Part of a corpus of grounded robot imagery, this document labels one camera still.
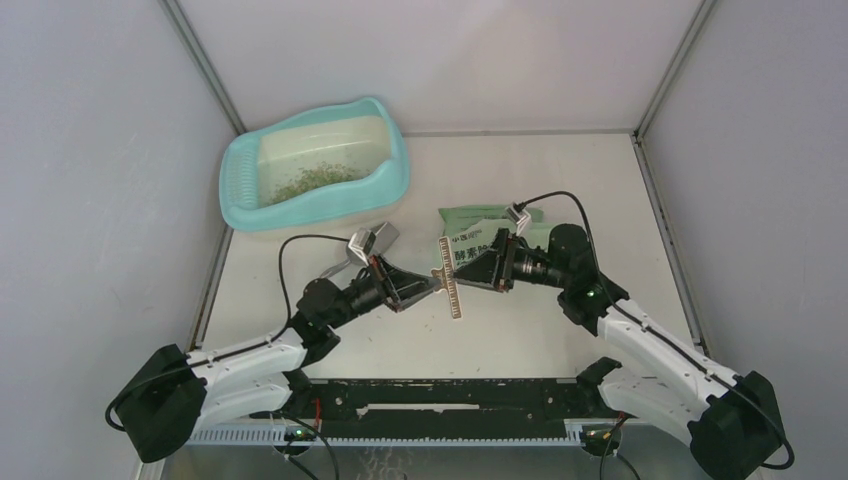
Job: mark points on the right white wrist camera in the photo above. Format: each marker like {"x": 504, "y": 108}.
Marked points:
{"x": 521, "y": 218}

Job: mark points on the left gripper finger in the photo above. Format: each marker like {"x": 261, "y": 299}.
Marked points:
{"x": 402, "y": 282}
{"x": 404, "y": 298}

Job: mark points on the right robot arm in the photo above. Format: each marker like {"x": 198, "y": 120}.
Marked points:
{"x": 730, "y": 422}

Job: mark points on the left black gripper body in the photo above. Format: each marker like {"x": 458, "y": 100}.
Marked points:
{"x": 362, "y": 296}

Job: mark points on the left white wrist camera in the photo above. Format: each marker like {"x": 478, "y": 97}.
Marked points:
{"x": 360, "y": 246}

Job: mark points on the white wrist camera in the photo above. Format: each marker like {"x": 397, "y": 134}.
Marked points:
{"x": 521, "y": 218}
{"x": 360, "y": 246}

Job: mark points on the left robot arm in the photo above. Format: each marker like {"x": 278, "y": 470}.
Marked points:
{"x": 175, "y": 394}

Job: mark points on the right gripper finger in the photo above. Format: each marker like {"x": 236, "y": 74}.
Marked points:
{"x": 488, "y": 266}
{"x": 497, "y": 285}

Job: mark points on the torn brown bag strip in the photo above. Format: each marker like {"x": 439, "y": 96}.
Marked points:
{"x": 446, "y": 276}

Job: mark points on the green litter pellets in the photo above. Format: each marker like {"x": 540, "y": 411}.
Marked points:
{"x": 309, "y": 179}

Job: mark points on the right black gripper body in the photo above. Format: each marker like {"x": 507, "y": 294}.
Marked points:
{"x": 526, "y": 264}

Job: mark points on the teal plastic litter box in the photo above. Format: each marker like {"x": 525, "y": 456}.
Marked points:
{"x": 360, "y": 134}

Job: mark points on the green cat litter bag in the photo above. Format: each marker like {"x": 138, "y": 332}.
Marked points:
{"x": 472, "y": 229}

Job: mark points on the black mounting base bar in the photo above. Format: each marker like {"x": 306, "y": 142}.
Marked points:
{"x": 477, "y": 408}

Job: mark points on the white slotted cable duct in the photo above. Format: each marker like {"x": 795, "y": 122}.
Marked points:
{"x": 280, "y": 435}

